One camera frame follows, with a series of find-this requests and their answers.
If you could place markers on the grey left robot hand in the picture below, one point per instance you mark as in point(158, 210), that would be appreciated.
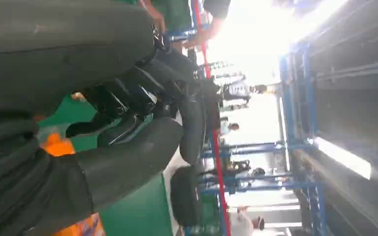
point(62, 49)

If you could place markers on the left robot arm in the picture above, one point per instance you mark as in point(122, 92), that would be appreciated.
point(6, 179)

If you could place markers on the person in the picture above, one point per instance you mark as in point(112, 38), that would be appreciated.
point(215, 8)
point(231, 127)
point(246, 224)
point(238, 91)

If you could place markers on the green table mat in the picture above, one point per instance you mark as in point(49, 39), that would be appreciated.
point(136, 215)

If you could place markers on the blue metal rack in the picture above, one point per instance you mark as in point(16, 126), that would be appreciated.
point(286, 97)

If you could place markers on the ceiling light panel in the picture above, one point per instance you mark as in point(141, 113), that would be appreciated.
point(342, 158)

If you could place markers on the red rail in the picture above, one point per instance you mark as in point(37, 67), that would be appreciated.
point(220, 176)

